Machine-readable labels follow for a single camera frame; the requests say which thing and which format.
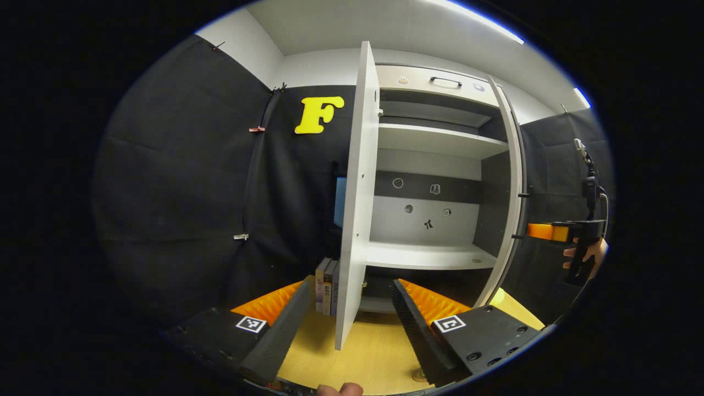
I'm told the grey and white cabinet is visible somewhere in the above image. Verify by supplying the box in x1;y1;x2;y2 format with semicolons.
357;63;523;315

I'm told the blue screen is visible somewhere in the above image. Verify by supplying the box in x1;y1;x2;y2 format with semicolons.
334;176;348;229

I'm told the white cabinet door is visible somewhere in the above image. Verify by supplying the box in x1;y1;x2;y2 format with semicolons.
474;74;530;309
334;41;381;351

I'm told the long ceiling light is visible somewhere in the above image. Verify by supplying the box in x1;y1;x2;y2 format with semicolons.
426;0;526;46

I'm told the upright book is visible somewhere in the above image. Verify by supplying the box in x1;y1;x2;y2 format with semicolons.
323;260;339;317
315;258;331;314

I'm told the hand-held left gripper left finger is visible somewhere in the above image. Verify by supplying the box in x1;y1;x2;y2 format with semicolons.
162;280;312;386

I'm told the white cabinet shelf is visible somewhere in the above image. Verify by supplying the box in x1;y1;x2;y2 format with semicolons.
377;123;509;160

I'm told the black door handle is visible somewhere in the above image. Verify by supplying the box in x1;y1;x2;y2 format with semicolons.
510;187;535;241

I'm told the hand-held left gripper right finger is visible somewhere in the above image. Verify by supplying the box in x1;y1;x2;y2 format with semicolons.
392;279;542;388

